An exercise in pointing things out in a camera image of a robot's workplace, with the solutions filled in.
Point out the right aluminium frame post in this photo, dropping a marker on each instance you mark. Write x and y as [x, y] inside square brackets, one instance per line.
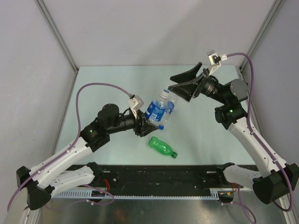
[266, 24]

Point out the aluminium frame post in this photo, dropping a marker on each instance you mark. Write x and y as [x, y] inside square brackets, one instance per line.
[266, 24]
[56, 33]

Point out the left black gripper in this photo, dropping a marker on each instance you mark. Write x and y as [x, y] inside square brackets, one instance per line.
[141, 128]

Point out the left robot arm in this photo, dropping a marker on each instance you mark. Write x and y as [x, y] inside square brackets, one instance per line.
[48, 178]

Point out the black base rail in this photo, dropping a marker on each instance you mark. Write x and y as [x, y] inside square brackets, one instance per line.
[161, 180]

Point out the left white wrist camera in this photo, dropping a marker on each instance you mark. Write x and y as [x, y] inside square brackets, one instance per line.
[135, 103]

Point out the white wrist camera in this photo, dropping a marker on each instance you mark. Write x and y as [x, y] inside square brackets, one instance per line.
[215, 61]
[135, 103]

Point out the left aluminium frame post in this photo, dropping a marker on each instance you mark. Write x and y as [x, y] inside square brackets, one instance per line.
[56, 33]

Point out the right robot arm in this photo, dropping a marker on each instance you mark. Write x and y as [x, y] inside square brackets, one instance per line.
[274, 178]

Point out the clear bottle blue cap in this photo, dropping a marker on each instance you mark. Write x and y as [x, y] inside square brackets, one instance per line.
[170, 108]

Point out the green plastic bottle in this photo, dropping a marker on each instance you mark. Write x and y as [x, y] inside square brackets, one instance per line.
[162, 147]

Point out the blue label bottle white cap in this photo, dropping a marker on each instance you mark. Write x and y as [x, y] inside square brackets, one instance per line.
[157, 107]

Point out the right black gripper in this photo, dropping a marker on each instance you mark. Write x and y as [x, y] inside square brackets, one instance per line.
[187, 90]

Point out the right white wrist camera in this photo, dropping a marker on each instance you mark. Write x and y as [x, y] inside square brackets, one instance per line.
[215, 61]

